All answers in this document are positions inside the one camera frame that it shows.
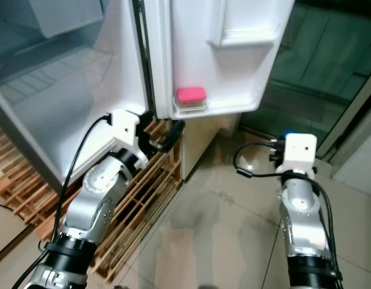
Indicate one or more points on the wooden slatted rack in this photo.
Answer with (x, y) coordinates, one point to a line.
(137, 205)

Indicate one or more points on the steel grey fridge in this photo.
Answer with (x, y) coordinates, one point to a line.
(65, 120)

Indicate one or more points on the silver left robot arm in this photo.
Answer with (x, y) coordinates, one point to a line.
(98, 198)

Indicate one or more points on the white fridge door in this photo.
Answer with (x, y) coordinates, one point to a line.
(203, 66)

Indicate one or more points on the white fridge door shelf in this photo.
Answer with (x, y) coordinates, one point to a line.
(249, 33)

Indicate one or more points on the pink lidded clear container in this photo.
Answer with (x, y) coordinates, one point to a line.
(191, 95)

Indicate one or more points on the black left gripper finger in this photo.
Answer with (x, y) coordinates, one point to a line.
(176, 133)

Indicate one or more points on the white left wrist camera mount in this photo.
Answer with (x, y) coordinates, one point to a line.
(126, 127)

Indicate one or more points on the green glass sliding door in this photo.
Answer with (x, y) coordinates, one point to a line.
(324, 78)

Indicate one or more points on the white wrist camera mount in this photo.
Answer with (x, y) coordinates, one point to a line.
(126, 127)
(299, 150)

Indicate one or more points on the grey fridge inner compartment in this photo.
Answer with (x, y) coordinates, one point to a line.
(65, 17)

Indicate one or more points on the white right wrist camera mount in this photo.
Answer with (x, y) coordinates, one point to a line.
(299, 150)

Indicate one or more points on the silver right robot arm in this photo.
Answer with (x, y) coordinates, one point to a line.
(300, 211)

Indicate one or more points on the white glossy side cabinet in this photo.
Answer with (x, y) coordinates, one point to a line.
(357, 168)

